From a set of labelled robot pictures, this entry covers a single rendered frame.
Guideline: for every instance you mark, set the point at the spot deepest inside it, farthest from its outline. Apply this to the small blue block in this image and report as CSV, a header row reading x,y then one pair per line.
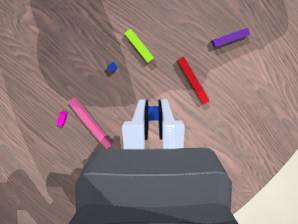
x,y
153,113
112,67

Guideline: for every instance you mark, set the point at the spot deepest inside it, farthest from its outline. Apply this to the purple rod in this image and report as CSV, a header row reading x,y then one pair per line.
x,y
230,37

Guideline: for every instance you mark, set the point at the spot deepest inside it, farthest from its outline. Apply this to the red rod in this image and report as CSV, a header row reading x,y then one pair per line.
x,y
193,80

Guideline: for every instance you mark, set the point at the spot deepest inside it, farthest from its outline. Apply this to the lime green rod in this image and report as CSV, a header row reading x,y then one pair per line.
x,y
138,44

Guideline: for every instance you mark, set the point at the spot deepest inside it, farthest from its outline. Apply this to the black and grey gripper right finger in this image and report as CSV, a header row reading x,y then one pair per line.
x,y
171,132

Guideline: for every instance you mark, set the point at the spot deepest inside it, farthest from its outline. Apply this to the pink rod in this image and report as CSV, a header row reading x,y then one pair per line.
x,y
91,124

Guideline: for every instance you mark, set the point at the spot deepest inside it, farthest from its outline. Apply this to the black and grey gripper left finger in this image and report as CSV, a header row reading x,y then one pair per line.
x,y
135,132

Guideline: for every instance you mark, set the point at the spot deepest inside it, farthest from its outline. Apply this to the magenta rod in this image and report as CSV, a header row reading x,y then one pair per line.
x,y
62,118

